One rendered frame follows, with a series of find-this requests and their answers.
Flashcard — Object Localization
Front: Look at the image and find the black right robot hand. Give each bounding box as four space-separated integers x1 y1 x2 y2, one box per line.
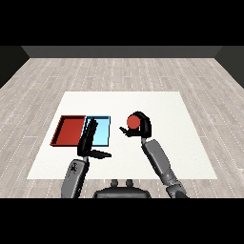
119 111 153 139

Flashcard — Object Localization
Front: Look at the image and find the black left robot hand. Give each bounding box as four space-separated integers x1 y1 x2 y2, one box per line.
76 117 112 160

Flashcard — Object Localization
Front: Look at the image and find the red can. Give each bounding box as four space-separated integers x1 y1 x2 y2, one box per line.
126 114 141 131

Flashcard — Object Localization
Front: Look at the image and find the light blue shallow open box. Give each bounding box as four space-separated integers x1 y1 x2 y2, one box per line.
81 115 112 148

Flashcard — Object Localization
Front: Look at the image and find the red shallow open box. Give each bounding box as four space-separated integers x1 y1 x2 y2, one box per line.
50 114 87 148

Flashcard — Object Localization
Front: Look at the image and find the dark grey robot body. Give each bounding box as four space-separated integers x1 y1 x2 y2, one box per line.
92 179 153 199

